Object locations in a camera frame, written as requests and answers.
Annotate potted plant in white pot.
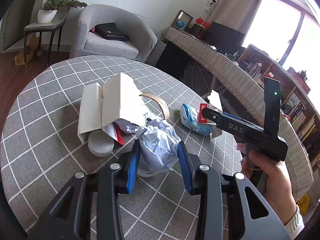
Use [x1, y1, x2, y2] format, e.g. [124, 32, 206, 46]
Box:
[37, 0, 88, 23]

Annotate white torn cardboard box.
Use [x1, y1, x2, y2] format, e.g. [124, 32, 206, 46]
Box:
[77, 72, 147, 144]

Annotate white round lid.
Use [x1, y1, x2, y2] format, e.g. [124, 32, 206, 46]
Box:
[87, 131, 114, 157]

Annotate wooden bookshelf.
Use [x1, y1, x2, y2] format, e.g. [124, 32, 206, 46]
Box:
[237, 44, 320, 165]

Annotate white computer case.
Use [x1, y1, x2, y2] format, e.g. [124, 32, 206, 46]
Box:
[147, 39, 167, 67]

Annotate brown tape roll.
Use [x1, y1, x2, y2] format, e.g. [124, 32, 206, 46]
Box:
[139, 92, 170, 120]

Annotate yellow plastic bag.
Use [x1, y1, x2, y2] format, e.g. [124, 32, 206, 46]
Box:
[297, 195, 310, 214]

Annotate torn red and white carton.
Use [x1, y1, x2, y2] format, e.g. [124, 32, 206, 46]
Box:
[199, 89, 223, 139]

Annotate grey door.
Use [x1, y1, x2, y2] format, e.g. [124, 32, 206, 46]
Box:
[1, 0, 52, 53]

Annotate person's right hand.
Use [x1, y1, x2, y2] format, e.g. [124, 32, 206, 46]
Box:
[241, 150, 299, 228]

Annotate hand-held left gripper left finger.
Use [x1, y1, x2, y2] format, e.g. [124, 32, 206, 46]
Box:
[27, 139, 142, 240]

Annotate window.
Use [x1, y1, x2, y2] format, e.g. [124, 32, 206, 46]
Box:
[242, 0, 320, 80]

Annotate small red flags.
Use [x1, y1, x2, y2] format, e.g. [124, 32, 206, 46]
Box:
[194, 17, 210, 29]

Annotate blue and white tissue packet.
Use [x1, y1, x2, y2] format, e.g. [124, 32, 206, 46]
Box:
[180, 104, 214, 135]

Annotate beige curtain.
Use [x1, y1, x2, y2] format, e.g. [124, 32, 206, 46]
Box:
[205, 0, 270, 48]

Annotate brown wooden box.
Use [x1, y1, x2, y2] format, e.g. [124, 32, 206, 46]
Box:
[192, 24, 207, 37]

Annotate long desk with cloth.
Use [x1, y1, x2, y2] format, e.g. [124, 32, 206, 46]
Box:
[161, 26, 312, 198]

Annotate dark teapot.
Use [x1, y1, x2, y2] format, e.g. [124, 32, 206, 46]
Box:
[296, 69, 310, 80]

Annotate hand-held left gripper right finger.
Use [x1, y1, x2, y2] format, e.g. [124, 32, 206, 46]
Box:
[177, 141, 292, 240]

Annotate grey line-patterned rug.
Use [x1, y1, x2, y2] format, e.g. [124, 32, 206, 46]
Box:
[184, 60, 215, 98]

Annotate grey checked tablecloth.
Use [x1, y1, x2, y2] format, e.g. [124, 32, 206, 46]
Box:
[0, 55, 244, 240]

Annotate row of books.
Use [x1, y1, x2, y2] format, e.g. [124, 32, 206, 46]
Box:
[287, 92, 318, 140]

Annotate wooden picture frame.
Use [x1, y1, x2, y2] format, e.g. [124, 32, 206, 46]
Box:
[170, 10, 194, 32]

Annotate black handbag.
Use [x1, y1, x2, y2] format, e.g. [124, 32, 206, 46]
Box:
[94, 22, 130, 42]

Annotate bluish paper ball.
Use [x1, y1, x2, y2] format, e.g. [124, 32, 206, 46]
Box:
[136, 120, 182, 172]

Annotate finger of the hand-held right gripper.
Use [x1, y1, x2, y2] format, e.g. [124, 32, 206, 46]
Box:
[201, 107, 225, 129]

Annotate grey armchair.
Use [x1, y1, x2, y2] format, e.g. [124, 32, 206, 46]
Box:
[69, 4, 158, 63]

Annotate crumpled white paper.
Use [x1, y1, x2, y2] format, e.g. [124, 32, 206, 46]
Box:
[114, 119, 140, 134]

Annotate flat red and white carton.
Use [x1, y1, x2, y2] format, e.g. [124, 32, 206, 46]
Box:
[102, 124, 125, 145]

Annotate grey dining chair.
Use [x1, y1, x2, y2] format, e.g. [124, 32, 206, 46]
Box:
[24, 0, 77, 68]

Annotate black monitor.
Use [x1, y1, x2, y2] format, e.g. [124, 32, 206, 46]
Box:
[201, 22, 246, 53]

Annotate glass jar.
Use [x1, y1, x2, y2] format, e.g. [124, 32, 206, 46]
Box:
[251, 62, 263, 78]

